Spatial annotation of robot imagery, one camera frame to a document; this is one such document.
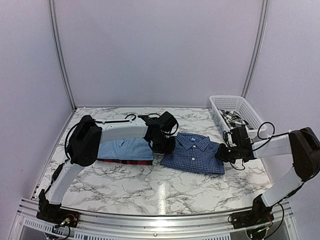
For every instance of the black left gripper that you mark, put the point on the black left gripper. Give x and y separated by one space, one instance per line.
167 150

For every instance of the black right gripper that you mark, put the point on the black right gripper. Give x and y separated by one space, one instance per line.
219 155

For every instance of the light blue shirt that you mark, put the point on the light blue shirt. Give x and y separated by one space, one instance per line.
135 149

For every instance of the red black plaid shirt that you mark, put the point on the red black plaid shirt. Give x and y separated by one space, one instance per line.
128 162

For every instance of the blue checkered long sleeve shirt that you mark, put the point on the blue checkered long sleeve shirt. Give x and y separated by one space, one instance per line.
194 153

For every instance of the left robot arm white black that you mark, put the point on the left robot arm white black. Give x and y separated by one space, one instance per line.
82 144

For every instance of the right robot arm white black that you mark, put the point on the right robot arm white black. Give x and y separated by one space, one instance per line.
302 146

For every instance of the black white plaid shirt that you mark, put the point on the black white plaid shirt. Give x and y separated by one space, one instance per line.
233 119

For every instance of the white plastic mesh basket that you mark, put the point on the white plastic mesh basket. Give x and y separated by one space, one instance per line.
239 105

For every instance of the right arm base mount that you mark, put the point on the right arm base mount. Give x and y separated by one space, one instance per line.
248 218

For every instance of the aluminium front frame rail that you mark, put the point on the aluminium front frame rail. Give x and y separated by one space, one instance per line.
106 226

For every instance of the right aluminium corner post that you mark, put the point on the right aluminium corner post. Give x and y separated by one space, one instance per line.
257 47

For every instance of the aluminium corner post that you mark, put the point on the aluminium corner post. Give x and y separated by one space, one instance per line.
59 53
257 47

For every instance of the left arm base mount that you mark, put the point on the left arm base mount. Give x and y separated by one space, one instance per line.
60 217

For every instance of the left aluminium corner post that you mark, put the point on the left aluminium corner post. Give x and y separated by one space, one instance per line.
59 53

